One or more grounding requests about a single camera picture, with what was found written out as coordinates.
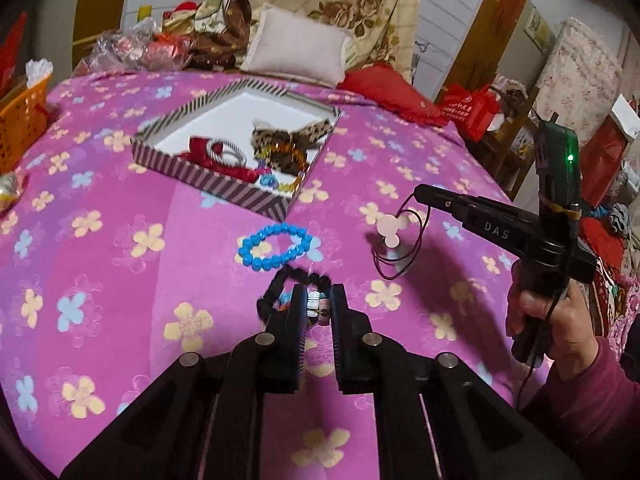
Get black elastic with pink charm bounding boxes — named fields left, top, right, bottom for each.
left=371, top=193, right=432, bottom=281

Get black scrunchie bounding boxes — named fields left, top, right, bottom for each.
left=256, top=263, right=332, bottom=326

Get blue bead bracelet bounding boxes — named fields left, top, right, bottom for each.
left=236, top=222, right=315, bottom=272

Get leopard print bow scrunchie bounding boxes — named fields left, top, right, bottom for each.
left=250, top=119, right=334, bottom=176

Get orange bead bracelet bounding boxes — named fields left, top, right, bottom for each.
left=254, top=142, right=312, bottom=194

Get silver white hair tie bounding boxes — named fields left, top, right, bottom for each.
left=205, top=138, right=249, bottom=168

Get red satin bow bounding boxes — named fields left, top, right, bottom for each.
left=178, top=136, right=270, bottom=183

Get pink sleeve forearm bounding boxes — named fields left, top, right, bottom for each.
left=542, top=337, right=639, bottom=451

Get right hand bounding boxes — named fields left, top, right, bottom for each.
left=506, top=260, right=599, bottom=382

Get wooden chair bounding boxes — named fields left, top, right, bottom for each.
left=480, top=84, right=541, bottom=200

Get red shopping bag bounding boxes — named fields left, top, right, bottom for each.
left=439, top=84, right=500, bottom=142

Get red cushion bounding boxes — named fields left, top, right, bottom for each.
left=337, top=63, right=449, bottom=127

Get pink floral bedspread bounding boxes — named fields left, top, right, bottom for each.
left=1, top=73, right=546, bottom=474

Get beige floral quilt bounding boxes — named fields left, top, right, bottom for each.
left=192, top=0, right=420, bottom=80

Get striped shallow cardboard box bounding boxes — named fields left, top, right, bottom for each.
left=131, top=78, right=341, bottom=221

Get grey white pillow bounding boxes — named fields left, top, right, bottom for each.
left=241, top=3, right=352, bottom=88

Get foil wrapped egg ornaments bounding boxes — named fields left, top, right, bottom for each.
left=0, top=171, right=28, bottom=214

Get orange plastic basket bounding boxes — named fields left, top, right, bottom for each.
left=0, top=76, right=51, bottom=174

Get santa plush toy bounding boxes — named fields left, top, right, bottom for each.
left=162, top=1, right=200, bottom=36

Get clear plastic bag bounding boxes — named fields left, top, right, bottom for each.
left=73, top=16, right=191, bottom=77

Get white tissue paper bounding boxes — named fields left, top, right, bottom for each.
left=25, top=58, right=53, bottom=88

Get red gift bag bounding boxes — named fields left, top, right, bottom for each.
left=0, top=12, right=27, bottom=96

